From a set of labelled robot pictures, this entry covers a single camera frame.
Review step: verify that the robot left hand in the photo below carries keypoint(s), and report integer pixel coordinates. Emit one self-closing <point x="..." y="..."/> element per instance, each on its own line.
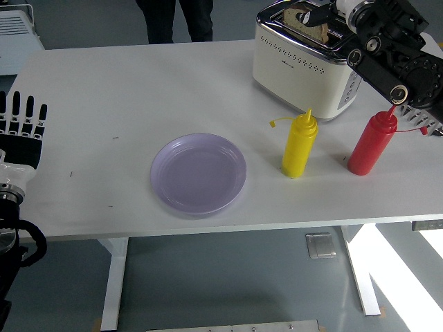
<point x="20" y="152"/>

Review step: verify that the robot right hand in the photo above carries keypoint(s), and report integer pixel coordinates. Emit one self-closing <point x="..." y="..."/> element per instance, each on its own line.
<point x="316" y="16"/>

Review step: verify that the slice of brown bread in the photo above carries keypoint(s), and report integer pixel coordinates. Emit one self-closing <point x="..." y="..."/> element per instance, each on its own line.
<point x="294" y="24"/>

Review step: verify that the cream toaster with chrome top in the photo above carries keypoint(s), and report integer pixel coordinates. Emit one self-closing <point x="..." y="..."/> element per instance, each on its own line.
<point x="294" y="83"/>

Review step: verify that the purple plastic plate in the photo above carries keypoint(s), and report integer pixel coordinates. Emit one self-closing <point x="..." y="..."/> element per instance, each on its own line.
<point x="199" y="174"/>

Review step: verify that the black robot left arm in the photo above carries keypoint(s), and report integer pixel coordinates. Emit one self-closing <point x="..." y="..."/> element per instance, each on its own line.
<point x="5" y="249"/>

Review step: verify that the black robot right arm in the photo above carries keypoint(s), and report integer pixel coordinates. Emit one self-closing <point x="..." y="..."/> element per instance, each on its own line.
<point x="380" y="72"/>

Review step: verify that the white slatted heater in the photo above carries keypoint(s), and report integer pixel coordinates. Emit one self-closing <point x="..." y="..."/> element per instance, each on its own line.
<point x="17" y="38"/>

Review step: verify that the yellow squeeze bottle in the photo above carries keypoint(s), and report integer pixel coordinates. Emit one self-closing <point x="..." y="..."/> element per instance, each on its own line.
<point x="297" y="152"/>

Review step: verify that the red squeeze bottle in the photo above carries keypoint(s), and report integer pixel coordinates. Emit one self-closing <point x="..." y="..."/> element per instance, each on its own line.
<point x="368" y="148"/>

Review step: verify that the metal toast rack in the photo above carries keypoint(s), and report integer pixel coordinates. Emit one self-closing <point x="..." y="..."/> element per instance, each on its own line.
<point x="420" y="119"/>

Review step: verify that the white table leg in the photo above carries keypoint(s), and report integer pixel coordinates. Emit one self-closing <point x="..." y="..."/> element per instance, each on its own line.
<point x="363" y="276"/>
<point x="114" y="276"/>

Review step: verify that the person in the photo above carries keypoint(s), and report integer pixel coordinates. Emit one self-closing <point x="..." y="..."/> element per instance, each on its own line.
<point x="159" y="20"/>

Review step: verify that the silver floor socket cover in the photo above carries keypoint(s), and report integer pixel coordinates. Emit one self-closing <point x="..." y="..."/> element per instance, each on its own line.
<point x="320" y="245"/>

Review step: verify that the grey table control panel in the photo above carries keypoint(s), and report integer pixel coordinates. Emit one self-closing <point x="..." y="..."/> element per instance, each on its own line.
<point x="427" y="225"/>

